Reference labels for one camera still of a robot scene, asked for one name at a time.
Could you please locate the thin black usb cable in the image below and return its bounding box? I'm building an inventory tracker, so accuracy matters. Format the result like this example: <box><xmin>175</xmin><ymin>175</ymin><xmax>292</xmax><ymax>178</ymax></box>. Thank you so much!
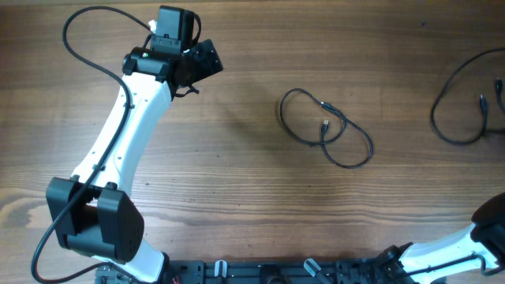
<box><xmin>279</xmin><ymin>88</ymin><xmax>375</xmax><ymax>170</ymax></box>

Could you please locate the black cable with barrel plug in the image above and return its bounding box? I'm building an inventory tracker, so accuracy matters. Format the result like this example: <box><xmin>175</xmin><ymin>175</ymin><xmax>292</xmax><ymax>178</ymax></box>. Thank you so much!
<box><xmin>429</xmin><ymin>47</ymin><xmax>505</xmax><ymax>146</ymax></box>

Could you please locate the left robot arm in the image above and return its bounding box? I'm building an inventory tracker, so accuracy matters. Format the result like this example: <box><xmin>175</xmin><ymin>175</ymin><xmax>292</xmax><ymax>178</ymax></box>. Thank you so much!
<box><xmin>46</xmin><ymin>6</ymin><xmax>223</xmax><ymax>283</ymax></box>

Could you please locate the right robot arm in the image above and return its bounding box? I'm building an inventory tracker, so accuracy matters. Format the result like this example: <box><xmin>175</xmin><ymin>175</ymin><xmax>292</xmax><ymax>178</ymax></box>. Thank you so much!
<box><xmin>373</xmin><ymin>193</ymin><xmax>504</xmax><ymax>284</ymax></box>

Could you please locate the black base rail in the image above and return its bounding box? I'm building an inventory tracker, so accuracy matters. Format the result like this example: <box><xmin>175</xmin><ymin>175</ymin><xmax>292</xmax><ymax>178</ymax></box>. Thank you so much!
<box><xmin>94</xmin><ymin>258</ymin><xmax>395</xmax><ymax>284</ymax></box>

